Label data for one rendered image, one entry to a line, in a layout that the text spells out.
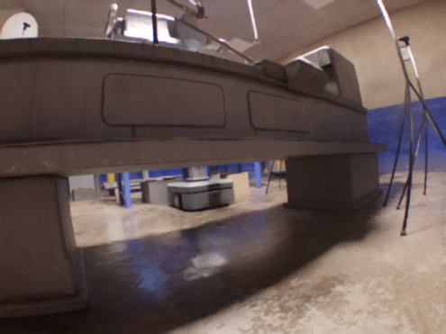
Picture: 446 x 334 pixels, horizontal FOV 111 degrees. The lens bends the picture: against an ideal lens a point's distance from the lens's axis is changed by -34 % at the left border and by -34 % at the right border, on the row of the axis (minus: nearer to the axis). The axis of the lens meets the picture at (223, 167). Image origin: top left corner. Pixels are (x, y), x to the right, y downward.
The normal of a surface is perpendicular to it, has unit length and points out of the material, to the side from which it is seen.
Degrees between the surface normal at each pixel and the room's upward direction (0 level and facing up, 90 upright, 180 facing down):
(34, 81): 90
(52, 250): 90
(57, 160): 90
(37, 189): 90
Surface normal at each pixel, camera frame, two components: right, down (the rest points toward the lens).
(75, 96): 0.58, -0.06
